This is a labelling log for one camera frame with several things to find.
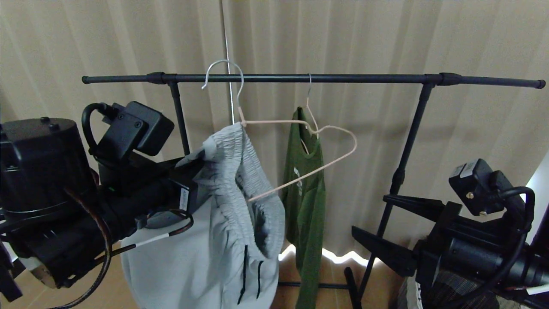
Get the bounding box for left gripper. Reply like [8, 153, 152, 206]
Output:
[100, 154, 206, 234]

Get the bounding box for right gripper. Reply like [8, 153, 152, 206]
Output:
[351, 194, 525, 289]

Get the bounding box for green printed shirt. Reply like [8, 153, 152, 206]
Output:
[281, 106, 326, 309]

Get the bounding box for white laundry basket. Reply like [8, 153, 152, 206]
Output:
[397, 270, 549, 309]

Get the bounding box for pink clothes hanger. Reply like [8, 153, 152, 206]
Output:
[202, 59, 358, 202]
[300, 73, 321, 155]

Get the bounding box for black clothes rack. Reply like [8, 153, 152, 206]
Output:
[81, 72, 546, 309]

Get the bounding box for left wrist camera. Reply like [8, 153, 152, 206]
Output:
[88, 101, 175, 172]

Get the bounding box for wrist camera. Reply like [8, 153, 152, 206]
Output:
[88, 101, 175, 172]
[448, 158, 528, 217]

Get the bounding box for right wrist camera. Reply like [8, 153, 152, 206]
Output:
[448, 158, 528, 217]

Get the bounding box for black cable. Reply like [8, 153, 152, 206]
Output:
[455, 186, 537, 301]
[81, 102, 118, 157]

